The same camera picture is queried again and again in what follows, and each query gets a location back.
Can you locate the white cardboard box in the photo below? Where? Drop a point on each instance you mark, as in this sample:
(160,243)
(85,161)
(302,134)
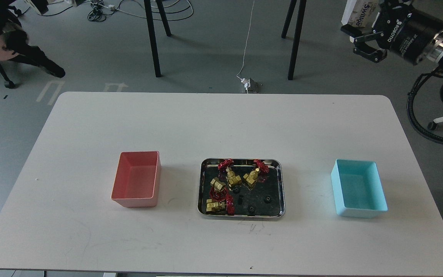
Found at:
(360,13)

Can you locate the pink plastic box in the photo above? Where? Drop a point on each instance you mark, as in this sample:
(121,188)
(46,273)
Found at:
(137,179)

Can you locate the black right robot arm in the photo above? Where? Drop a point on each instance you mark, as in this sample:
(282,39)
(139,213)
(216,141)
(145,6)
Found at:
(377,27)

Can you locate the shiny metal tray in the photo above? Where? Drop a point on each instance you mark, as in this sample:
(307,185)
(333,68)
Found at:
(267,185)

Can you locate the black table leg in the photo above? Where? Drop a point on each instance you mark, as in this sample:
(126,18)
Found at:
(152,38)
(297,36)
(288,18)
(163,15)

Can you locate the light blue plastic box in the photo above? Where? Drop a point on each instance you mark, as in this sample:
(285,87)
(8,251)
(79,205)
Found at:
(357,189)

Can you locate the brass valve red handle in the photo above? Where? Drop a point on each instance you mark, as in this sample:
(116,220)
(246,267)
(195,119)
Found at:
(252,177)
(232,179)
(225,205)
(218,189)

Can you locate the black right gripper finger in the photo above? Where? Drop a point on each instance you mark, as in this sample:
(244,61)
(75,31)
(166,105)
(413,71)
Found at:
(357,36)
(369,53)

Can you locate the floor power socket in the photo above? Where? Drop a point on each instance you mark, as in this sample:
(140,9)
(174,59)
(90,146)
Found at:
(248,85)

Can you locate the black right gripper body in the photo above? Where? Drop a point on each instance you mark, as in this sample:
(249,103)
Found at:
(407,31)

